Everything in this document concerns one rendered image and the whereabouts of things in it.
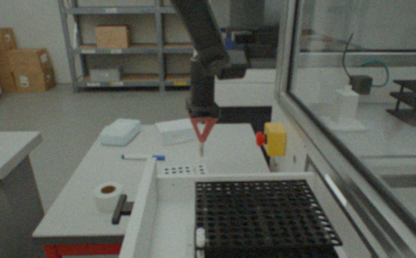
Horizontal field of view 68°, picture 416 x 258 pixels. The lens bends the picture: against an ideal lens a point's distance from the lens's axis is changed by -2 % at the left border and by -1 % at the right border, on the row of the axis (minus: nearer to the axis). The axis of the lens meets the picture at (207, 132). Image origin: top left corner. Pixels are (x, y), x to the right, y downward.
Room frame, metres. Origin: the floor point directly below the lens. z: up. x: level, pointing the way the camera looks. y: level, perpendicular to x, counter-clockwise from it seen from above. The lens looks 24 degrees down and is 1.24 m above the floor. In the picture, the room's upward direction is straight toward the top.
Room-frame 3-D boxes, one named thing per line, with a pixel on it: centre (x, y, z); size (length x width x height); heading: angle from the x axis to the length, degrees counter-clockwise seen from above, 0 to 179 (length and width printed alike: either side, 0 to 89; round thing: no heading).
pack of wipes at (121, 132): (1.03, 0.31, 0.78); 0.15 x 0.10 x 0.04; 169
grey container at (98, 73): (4.32, 1.41, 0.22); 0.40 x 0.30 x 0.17; 92
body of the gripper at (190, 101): (0.70, 0.01, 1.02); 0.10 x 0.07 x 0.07; 14
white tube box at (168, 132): (1.02, 0.11, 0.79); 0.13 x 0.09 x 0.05; 112
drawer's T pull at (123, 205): (0.43, 0.14, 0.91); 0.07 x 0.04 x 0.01; 2
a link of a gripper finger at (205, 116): (0.71, 0.01, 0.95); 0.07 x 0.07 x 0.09; 14
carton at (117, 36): (4.33, 1.26, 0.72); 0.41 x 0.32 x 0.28; 92
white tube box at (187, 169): (0.72, 0.06, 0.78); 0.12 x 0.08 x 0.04; 100
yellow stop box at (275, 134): (0.77, -0.18, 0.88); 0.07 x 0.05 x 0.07; 2
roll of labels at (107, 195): (0.64, 0.24, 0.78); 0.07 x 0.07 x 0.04
